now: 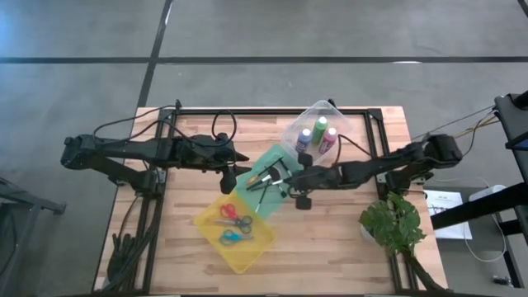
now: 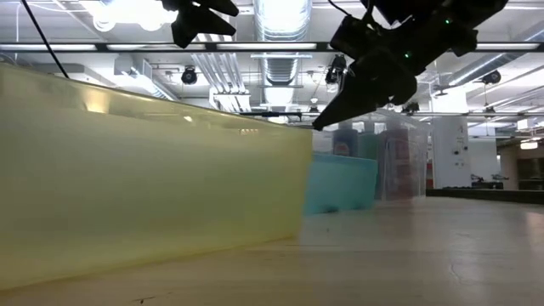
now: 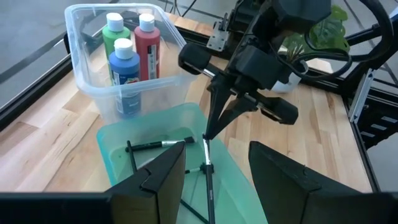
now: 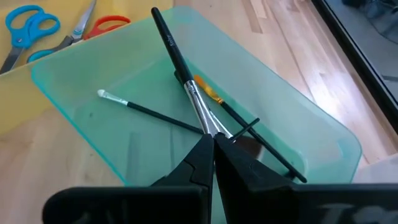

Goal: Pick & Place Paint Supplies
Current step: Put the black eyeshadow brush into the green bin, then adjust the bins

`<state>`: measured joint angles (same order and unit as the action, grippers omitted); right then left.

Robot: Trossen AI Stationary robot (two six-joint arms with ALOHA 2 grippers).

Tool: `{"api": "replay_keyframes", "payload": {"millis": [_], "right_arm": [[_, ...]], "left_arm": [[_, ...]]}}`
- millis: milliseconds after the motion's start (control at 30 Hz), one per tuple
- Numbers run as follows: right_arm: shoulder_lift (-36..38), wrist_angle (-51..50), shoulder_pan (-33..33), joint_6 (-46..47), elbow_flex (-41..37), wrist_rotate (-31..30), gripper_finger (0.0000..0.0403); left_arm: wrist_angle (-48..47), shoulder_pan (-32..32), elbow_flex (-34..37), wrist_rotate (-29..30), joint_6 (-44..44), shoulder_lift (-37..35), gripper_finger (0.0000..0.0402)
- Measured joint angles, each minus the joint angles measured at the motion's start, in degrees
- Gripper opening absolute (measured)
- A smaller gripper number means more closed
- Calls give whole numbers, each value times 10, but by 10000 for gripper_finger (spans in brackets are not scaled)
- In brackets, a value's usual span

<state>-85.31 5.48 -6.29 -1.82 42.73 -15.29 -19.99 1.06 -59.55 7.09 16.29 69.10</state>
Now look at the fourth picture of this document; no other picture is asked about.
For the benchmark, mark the clear plastic bin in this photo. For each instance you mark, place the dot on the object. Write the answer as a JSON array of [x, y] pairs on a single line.
[[379, 171]]

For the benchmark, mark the thin white-tipped brush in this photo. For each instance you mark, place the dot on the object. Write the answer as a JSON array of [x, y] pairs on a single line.
[[164, 118]]

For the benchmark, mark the teal translucent plastic bin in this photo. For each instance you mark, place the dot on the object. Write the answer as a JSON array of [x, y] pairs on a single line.
[[124, 124]]

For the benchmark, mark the flat-head brush silver ferrule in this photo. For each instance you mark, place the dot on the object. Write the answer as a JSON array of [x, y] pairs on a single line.
[[174, 46]]

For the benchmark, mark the yellow translucent plastic bin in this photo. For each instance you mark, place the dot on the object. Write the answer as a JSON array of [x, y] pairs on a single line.
[[18, 93]]

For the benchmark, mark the round-head makeup brush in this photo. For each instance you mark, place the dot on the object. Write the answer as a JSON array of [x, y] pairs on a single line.
[[248, 148]]

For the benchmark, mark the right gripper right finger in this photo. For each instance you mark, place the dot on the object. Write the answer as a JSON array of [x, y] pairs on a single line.
[[242, 174]]

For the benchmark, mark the dark grey scissors blue pivot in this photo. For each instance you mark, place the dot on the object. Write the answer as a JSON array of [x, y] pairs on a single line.
[[66, 40]]

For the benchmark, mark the black aluminium table frame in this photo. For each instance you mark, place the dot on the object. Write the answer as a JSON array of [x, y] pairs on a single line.
[[357, 57]]

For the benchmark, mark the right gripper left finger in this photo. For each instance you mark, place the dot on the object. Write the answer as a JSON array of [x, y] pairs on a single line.
[[199, 168]]

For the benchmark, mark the orange-bristle black brush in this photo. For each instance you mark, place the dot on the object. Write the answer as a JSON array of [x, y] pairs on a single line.
[[207, 89]]

